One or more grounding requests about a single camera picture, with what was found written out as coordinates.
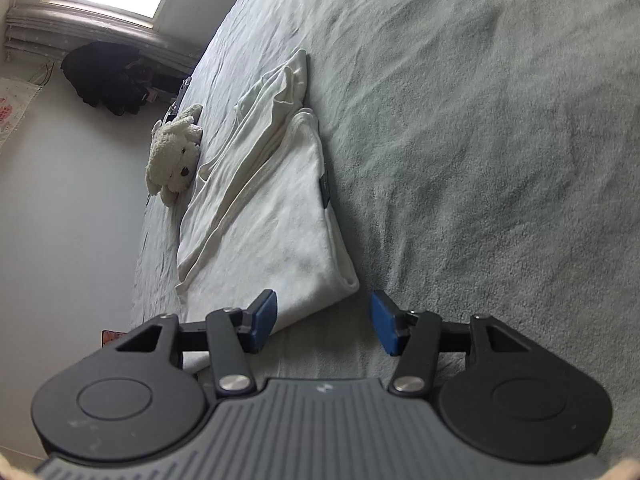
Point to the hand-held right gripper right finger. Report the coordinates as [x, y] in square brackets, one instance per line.
[385, 322]

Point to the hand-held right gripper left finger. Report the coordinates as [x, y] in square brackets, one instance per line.
[262, 320]

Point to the white sweatshirt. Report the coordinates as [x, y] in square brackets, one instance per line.
[270, 210]

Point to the dark hanging clothes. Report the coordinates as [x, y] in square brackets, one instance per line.
[107, 80]

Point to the orange printed box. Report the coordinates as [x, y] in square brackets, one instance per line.
[112, 338]

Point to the white plush dog toy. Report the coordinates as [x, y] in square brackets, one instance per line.
[175, 157]

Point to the dark flat item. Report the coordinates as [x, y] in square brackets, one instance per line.
[181, 95]

